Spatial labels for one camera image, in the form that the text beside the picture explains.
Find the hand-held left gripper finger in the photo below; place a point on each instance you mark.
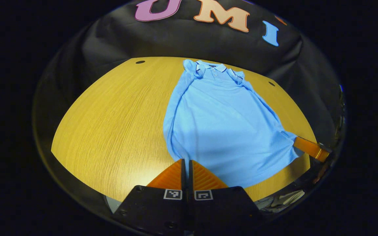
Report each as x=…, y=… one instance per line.
x=183, y=177
x=191, y=177

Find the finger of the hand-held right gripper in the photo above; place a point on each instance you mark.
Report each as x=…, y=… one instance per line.
x=308, y=147

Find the light blue T-shirt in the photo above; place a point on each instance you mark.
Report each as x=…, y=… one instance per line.
x=225, y=131

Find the black backdrop cloth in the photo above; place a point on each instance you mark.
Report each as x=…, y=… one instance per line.
x=176, y=42

